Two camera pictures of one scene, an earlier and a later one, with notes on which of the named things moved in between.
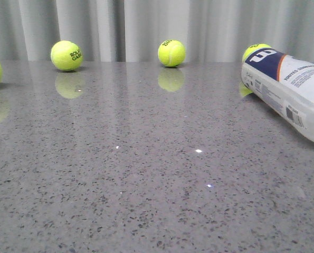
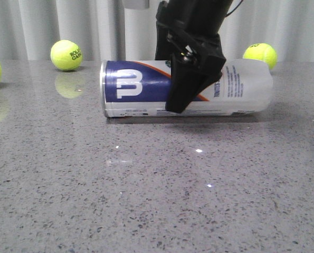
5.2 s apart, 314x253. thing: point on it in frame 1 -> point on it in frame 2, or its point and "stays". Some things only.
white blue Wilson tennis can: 294,88 -> 130,88
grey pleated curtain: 132,30 stays
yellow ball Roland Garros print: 66,55 stays
